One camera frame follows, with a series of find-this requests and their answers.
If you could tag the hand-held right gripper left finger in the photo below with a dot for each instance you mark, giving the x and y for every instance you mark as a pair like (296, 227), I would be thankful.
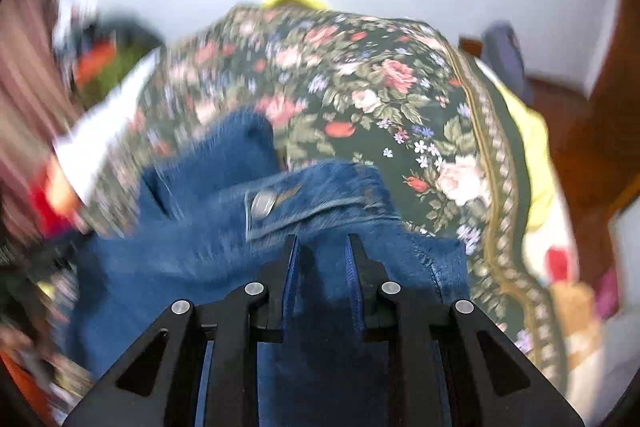
(290, 272)

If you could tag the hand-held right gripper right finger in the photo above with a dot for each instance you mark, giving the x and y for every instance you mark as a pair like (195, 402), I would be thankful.
(356, 272)

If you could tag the blue denim jacket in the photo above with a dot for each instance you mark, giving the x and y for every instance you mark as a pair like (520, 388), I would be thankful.
(200, 232)

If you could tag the floral bed blanket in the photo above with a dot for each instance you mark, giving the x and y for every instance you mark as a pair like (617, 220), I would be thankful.
(390, 107)

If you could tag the yellow bedsheet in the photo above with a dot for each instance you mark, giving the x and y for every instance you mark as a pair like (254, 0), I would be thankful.
(530, 147)

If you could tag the pale blue cloth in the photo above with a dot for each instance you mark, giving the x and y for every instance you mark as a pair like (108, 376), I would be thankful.
(110, 127)

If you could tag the red plush toy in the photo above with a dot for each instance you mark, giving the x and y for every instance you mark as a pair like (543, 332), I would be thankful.
(50, 202)

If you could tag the green patterned box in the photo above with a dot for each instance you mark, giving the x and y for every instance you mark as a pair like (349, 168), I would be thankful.
(117, 72)

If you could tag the grey bag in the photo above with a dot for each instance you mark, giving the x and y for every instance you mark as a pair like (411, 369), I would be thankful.
(505, 52)

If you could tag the dark grey neck pillow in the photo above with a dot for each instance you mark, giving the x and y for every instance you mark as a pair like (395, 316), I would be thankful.
(130, 27)

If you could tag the striped brown curtain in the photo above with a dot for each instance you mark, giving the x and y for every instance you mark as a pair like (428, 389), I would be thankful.
(25, 97)

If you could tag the brown wooden wardrobe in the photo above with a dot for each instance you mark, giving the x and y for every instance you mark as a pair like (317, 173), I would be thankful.
(625, 57)

